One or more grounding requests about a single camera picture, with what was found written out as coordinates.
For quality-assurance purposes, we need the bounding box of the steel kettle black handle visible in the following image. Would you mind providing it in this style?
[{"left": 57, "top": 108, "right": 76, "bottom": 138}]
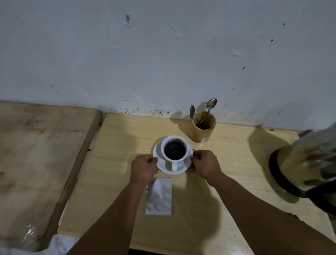
[{"left": 268, "top": 122, "right": 336, "bottom": 217}]

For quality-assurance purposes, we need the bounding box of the long metal spoon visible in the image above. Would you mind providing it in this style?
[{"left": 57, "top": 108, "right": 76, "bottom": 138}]
[{"left": 205, "top": 98, "right": 218, "bottom": 116}]

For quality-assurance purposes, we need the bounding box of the white saucer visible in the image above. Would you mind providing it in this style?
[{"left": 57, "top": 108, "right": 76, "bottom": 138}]
[{"left": 153, "top": 135, "right": 194, "bottom": 175}]

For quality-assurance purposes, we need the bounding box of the person's right hand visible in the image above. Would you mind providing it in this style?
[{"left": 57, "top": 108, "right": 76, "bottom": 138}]
[{"left": 189, "top": 150, "right": 224, "bottom": 184}]

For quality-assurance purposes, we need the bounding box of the wooden spoon holder cup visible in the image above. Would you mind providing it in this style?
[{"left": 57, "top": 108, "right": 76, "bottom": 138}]
[{"left": 188, "top": 111, "right": 217, "bottom": 144}]

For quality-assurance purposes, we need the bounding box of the worn stained wooden table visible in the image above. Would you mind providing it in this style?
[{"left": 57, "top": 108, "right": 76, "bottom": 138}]
[{"left": 0, "top": 102, "right": 103, "bottom": 251}]

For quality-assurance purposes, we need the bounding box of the clear plastic wrap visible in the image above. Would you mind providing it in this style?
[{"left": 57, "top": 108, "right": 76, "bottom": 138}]
[{"left": 21, "top": 225, "right": 43, "bottom": 250}]

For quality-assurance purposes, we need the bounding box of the white coffee cup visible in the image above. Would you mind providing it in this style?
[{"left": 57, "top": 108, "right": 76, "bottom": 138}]
[{"left": 160, "top": 135, "right": 190, "bottom": 173}]

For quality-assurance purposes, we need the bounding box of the light wooden table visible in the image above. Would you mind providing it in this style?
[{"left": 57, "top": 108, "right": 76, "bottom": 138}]
[{"left": 57, "top": 113, "right": 336, "bottom": 255}]

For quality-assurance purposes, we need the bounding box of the person's left forearm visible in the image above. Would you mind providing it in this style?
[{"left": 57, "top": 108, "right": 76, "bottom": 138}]
[{"left": 65, "top": 180, "right": 155, "bottom": 255}]

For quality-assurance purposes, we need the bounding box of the person's left hand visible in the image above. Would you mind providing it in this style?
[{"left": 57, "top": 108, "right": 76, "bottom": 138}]
[{"left": 129, "top": 154, "right": 160, "bottom": 186}]

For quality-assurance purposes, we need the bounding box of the short metal spoon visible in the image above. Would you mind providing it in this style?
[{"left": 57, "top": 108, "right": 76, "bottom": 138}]
[{"left": 189, "top": 105, "right": 199, "bottom": 124}]

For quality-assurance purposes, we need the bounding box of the silver foil sachet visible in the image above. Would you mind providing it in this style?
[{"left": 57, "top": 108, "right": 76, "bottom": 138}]
[{"left": 145, "top": 177, "right": 173, "bottom": 216}]

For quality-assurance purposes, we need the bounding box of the black coffee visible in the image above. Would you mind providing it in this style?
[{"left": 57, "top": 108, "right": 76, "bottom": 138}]
[{"left": 164, "top": 139, "right": 186, "bottom": 161}]

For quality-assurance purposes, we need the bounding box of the person's right forearm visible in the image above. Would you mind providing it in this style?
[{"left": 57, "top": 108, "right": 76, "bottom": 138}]
[{"left": 207, "top": 173, "right": 336, "bottom": 255}]

